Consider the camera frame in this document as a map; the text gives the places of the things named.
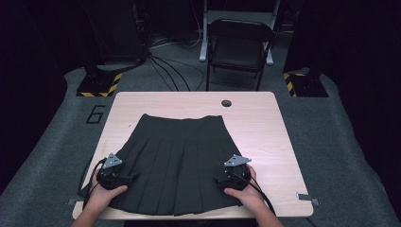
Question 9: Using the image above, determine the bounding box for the bundle of black floor cables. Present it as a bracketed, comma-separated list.
[147, 31, 206, 93]

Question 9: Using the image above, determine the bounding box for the black equipment cabinet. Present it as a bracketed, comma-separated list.
[79, 0, 149, 65]

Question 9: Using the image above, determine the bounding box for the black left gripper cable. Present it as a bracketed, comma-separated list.
[77, 157, 108, 203]

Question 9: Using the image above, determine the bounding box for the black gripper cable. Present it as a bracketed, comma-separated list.
[77, 157, 108, 203]
[229, 170, 278, 217]

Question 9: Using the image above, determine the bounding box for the person's left hand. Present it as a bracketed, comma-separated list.
[86, 169, 129, 210]

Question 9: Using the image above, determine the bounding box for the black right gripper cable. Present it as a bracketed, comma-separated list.
[229, 170, 278, 217]

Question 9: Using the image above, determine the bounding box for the black pleated skirt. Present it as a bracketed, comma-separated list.
[107, 113, 246, 218]

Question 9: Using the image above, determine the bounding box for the person's right hand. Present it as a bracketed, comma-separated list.
[223, 165, 269, 212]

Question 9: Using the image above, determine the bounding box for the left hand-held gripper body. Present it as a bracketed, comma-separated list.
[96, 152, 134, 191]

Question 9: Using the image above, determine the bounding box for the black stand base striped tape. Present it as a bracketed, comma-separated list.
[76, 61, 124, 98]
[282, 69, 329, 98]

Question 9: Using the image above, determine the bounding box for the black folding chair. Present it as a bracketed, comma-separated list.
[205, 18, 276, 92]

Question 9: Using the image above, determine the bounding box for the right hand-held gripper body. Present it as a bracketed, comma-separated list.
[219, 153, 253, 192]

